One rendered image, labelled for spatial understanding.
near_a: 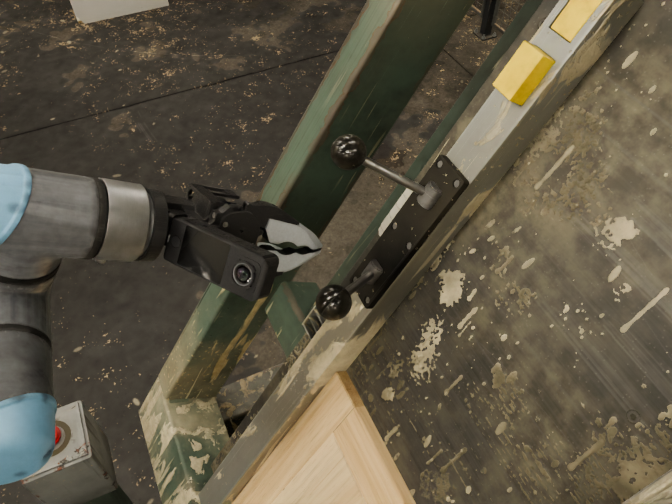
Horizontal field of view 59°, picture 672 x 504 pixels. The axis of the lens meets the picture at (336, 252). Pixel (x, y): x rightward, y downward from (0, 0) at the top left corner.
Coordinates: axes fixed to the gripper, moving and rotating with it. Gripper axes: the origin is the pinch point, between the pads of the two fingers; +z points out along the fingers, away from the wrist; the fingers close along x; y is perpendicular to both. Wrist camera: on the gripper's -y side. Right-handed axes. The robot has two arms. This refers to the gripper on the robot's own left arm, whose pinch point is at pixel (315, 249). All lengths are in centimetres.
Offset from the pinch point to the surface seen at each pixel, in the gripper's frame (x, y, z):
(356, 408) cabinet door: 19.0, -5.5, 10.4
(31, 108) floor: 49, 303, 31
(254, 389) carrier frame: 47, 38, 28
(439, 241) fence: -5.6, -8.2, 10.2
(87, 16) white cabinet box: -4, 366, 65
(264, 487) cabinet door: 41.2, 5.7, 10.3
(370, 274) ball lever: 0.8, -4.2, 5.6
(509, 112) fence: -21.2, -12.1, 8.1
